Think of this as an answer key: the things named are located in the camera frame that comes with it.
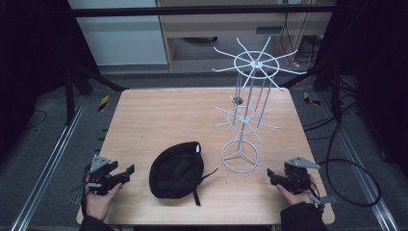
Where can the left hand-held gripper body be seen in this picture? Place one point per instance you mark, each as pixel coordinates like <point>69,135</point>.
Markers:
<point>98,179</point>

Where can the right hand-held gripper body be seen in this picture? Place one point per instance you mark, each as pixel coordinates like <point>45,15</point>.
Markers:
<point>298,178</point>

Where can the black hat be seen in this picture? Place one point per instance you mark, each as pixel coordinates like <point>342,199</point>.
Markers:
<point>176,170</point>

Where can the person's right hand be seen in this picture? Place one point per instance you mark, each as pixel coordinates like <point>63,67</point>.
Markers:
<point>295,199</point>

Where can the person's left hand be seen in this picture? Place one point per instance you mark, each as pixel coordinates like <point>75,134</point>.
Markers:
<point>97,205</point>

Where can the yellow black tape marker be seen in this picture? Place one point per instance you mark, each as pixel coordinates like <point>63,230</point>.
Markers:
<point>103,102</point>
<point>310,99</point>

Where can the black metal stand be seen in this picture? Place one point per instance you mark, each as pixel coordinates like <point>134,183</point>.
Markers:
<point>69,96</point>
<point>336,96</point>

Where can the dark round table grommet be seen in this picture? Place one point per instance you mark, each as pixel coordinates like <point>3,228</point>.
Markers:
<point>237,100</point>

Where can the white cabinet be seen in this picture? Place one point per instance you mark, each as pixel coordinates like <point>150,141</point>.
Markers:
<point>122,38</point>

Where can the black curtain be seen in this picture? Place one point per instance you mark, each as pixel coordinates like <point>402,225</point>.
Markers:
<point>32,64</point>
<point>378,64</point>

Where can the light wooden desk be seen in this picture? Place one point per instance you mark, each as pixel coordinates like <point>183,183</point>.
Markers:
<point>224,25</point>

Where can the aluminium floor rail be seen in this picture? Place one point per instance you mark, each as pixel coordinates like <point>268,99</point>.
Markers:
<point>48,166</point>
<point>385,215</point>

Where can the black horizontal frame bar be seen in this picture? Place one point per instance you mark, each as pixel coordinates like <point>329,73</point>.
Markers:
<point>192,11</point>

